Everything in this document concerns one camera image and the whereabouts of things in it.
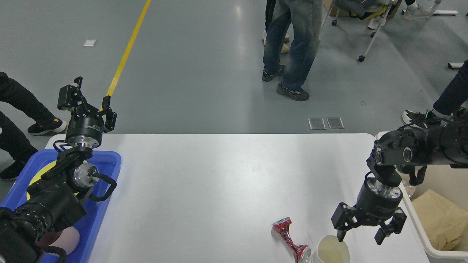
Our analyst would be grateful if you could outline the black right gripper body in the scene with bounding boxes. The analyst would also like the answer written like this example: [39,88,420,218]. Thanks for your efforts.
[351,178,403,227]

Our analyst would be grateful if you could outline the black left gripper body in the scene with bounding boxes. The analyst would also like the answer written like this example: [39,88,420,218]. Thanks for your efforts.
[65,111,104,149]

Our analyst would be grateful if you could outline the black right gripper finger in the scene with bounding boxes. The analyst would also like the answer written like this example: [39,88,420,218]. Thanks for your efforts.
[374,207,407,245]
[331,203,361,243]

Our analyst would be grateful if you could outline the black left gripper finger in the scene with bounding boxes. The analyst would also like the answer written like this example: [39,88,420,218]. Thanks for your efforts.
[57,76,88,117]
[96,96,117,133]

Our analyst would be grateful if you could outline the brown paper bag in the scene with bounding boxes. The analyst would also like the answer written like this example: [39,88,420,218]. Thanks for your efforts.
[412,190,468,251]

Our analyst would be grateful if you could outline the crushed red can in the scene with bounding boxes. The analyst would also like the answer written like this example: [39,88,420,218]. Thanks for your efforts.
[272,217,312,263]

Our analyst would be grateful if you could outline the yellow plate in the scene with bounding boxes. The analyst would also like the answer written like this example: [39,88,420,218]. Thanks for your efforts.
[26,160,79,201]

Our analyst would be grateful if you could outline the pink mug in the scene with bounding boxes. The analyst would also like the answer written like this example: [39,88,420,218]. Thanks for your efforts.
[37,226,80,256]

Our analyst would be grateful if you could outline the foil tray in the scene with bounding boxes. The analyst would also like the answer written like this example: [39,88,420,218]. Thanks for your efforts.
[403,184,416,198]

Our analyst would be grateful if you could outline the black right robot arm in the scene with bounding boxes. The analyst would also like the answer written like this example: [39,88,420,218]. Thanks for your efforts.
[331,119,468,245]

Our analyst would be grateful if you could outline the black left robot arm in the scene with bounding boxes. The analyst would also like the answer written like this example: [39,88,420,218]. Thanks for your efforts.
[0,77,117,263]

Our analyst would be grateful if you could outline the blue plastic tray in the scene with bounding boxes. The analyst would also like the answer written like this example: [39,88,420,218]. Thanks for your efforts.
[1,149,121,263]

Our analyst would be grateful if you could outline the beige plastic bin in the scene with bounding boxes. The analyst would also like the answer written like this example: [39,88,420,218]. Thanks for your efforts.
[401,165,468,263]

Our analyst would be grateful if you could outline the person at left edge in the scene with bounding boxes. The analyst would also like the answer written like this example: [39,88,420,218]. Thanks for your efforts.
[0,72,68,181]

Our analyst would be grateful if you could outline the metal floor plates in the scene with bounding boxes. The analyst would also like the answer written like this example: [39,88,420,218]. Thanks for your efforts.
[309,117,345,130]

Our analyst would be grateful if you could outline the person in black trousers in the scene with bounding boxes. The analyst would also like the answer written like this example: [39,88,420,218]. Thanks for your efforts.
[401,60,468,129]

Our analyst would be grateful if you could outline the white rolling chair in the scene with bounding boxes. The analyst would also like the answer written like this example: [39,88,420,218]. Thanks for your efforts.
[321,0,401,62]

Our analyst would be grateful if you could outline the person in blue jeans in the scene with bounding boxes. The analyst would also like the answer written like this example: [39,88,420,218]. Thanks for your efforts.
[262,0,322,101]

